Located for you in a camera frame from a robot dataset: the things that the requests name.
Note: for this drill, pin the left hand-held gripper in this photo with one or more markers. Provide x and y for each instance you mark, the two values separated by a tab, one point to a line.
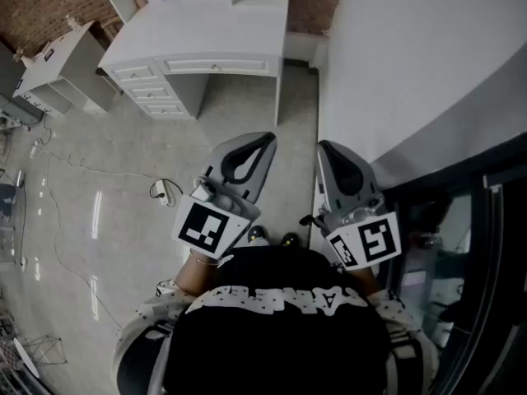
201	229

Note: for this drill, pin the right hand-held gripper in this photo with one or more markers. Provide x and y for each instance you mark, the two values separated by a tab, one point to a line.
370	241

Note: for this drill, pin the person's left forearm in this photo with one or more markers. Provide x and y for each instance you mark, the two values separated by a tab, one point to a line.
197	276

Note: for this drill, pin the person's right forearm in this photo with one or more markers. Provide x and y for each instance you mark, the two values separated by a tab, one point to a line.
364	280

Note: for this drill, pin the white desk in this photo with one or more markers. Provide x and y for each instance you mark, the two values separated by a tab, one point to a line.
197	23

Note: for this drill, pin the person's left shoe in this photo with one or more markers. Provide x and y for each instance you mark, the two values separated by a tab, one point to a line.
258	236

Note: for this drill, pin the person's shoe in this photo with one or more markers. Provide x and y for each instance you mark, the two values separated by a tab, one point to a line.
291	240
258	236

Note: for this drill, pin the person's right shoe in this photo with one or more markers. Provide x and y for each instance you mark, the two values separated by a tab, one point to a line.
291	240

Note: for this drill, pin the white power strip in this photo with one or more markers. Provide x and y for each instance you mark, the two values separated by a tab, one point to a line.
161	192
35	148

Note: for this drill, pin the person's black and white top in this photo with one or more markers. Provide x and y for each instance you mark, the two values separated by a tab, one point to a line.
280	344

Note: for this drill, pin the white side cabinet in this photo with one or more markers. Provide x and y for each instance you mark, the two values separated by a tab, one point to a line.
78	56

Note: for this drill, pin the white figurine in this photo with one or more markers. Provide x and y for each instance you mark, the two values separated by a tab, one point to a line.
73	23

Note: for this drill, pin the small vase with flowers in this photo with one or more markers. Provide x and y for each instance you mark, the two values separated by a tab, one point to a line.
20	55

